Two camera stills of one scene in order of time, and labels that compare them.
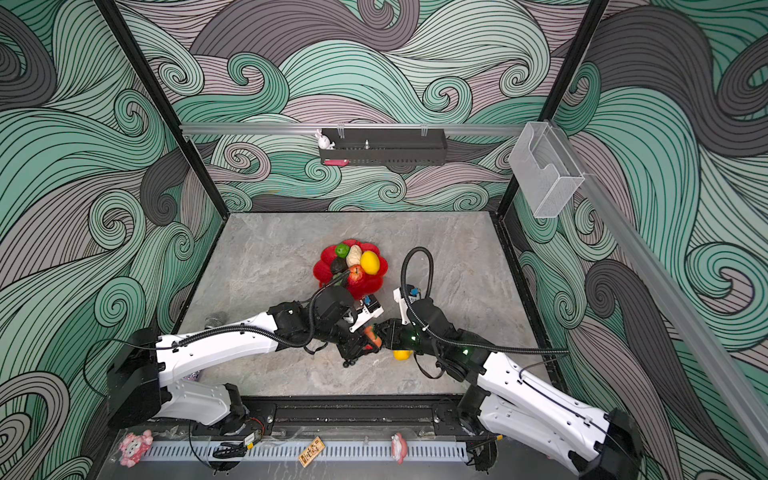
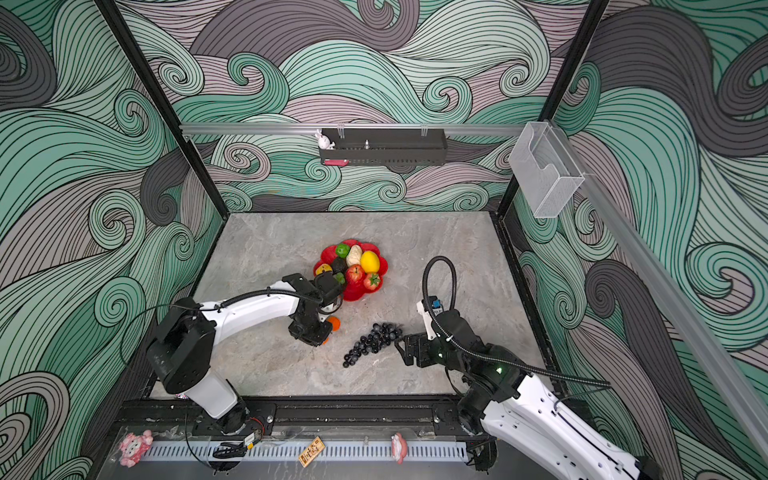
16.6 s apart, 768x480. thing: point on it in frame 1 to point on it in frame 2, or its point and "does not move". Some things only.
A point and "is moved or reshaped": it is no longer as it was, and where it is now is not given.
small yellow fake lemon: [402, 355] is moved or reshaped
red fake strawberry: [370, 331] to [372, 280]
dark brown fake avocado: [339, 265] does not move
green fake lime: [342, 250] does not move
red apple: [356, 272] does not move
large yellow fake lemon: [369, 262] does not move
